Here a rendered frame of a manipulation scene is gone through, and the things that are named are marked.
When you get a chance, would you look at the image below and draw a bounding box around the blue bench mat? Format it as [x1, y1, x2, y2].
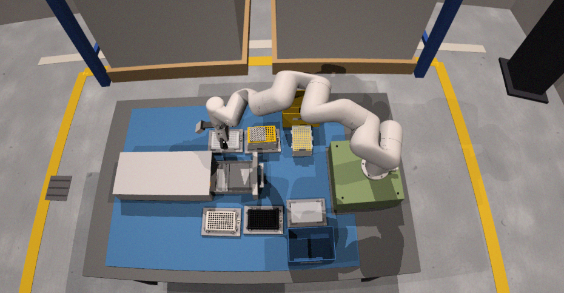
[105, 105, 360, 271]

